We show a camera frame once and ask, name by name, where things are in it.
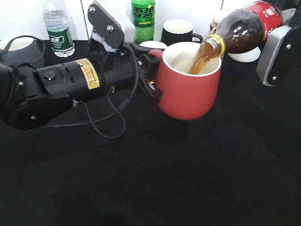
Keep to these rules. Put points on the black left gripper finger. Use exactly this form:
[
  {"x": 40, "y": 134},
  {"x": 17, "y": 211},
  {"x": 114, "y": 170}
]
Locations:
[{"x": 150, "y": 93}]

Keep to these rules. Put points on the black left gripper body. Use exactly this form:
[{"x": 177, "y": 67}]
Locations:
[{"x": 143, "y": 62}]

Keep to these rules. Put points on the red ceramic mug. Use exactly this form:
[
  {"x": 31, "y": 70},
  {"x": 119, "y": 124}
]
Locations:
[{"x": 185, "y": 96}]

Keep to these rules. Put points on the iced tea bottle red label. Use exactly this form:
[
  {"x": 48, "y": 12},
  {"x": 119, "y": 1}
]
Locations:
[{"x": 243, "y": 29}]

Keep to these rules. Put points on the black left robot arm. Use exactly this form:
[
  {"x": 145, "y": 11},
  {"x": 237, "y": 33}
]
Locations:
[{"x": 30, "y": 98}]

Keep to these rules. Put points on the yellow paper cup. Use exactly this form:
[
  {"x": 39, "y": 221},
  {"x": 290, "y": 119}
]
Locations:
[{"x": 153, "y": 44}]

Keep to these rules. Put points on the green sprite bottle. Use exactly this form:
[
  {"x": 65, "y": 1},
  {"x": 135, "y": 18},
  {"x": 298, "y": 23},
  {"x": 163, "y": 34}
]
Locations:
[{"x": 143, "y": 18}]

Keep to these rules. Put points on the black ceramic mug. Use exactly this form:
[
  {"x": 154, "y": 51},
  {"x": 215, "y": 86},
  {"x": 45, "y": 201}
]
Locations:
[{"x": 178, "y": 30}]

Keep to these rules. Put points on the brown nescafe coffee bottle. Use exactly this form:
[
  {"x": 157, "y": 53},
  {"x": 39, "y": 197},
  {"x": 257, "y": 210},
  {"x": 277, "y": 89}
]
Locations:
[{"x": 216, "y": 19}]

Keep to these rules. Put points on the white bowl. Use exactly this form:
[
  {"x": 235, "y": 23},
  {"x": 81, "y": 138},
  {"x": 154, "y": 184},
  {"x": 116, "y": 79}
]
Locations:
[{"x": 246, "y": 57}]

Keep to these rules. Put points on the water bottle green label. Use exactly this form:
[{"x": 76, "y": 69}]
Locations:
[{"x": 58, "y": 28}]

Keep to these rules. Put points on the grey ceramic mug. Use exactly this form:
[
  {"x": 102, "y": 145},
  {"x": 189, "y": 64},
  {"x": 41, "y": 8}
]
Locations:
[{"x": 22, "y": 49}]

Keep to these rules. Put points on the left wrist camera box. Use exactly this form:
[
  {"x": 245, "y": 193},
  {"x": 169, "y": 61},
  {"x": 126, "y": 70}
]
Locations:
[{"x": 106, "y": 29}]

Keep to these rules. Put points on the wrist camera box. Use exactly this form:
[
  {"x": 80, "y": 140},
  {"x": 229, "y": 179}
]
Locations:
[
  {"x": 269, "y": 53},
  {"x": 106, "y": 29}
]

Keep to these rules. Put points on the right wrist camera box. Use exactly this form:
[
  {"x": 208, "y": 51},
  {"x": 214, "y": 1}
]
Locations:
[{"x": 269, "y": 53}]

